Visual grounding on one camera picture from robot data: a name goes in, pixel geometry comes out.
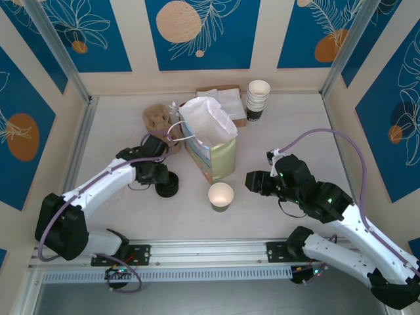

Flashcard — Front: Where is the stack of paper cups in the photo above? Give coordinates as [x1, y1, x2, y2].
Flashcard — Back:
[245, 79, 272, 125]

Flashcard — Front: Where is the stack of brown cup carriers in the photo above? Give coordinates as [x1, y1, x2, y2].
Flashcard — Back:
[142, 103, 182, 155]

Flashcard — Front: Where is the green paper coffee cup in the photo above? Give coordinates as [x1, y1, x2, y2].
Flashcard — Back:
[208, 182, 234, 213]

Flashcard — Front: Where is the stack of black cup lids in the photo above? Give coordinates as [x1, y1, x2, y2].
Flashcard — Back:
[154, 173, 180, 198]

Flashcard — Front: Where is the grey slotted cable duct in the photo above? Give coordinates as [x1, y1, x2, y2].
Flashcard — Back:
[41, 264, 293, 285]

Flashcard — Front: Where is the aluminium frame post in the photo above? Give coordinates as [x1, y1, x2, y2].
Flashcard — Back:
[22, 0, 99, 106]
[320, 0, 377, 99]

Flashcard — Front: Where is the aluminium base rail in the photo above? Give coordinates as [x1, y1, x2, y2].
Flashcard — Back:
[28, 238, 362, 270]

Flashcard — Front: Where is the aluminium side rail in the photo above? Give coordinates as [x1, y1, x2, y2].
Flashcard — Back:
[62, 96, 99, 198]

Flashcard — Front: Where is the brown cardboard napkin box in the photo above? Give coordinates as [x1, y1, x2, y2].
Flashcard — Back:
[196, 85, 247, 127]

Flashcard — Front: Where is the pastel paper gift bag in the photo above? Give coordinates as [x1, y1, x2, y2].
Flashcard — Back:
[167, 96, 245, 185]

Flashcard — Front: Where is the black controller board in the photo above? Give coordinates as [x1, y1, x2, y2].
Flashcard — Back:
[290, 266, 329, 285]
[104, 267, 138, 280]

